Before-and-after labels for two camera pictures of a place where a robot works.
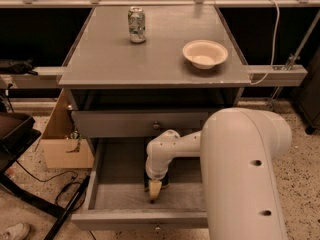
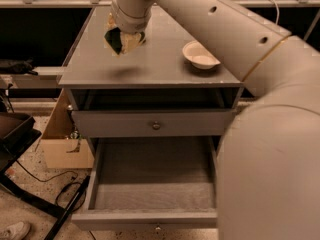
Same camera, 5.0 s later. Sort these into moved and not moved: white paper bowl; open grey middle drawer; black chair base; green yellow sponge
Moved: green yellow sponge
Not moved: open grey middle drawer; white paper bowl; black chair base
